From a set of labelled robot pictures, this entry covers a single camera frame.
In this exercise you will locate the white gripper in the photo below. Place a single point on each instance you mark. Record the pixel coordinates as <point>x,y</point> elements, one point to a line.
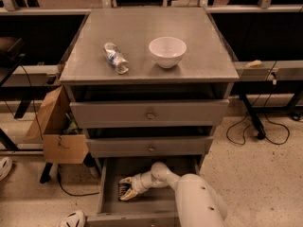
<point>136,183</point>

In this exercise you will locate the black rxbar chocolate bar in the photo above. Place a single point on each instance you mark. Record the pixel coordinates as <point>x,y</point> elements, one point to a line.
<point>122,189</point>

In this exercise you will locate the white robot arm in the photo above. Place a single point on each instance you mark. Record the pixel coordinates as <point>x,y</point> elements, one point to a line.
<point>197,203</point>

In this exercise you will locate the grey bottom drawer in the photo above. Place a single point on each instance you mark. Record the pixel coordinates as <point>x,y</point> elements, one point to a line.
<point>155,208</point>

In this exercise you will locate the grey drawer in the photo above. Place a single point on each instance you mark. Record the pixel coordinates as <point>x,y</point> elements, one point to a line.
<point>149,146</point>
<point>137,114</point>
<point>155,208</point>

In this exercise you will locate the grey middle drawer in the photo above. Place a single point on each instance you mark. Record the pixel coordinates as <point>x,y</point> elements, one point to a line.
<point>149,146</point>

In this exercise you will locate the grey top drawer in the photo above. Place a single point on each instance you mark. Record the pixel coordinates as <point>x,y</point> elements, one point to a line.
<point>137,114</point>

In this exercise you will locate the grey drawer cabinet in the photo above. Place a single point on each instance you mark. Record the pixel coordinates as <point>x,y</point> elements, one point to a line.
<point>205,72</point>

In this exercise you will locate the brown cardboard box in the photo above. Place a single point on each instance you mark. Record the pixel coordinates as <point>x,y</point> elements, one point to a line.
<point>49,128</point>

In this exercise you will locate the clear plastic water bottle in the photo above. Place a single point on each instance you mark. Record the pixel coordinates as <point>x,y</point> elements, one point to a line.
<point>115,58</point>

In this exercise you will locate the white ceramic bowl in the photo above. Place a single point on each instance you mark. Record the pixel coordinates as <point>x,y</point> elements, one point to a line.
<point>167,51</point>

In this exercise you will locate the small foam piece on rail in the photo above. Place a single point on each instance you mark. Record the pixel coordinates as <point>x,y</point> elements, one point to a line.
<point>255,63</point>

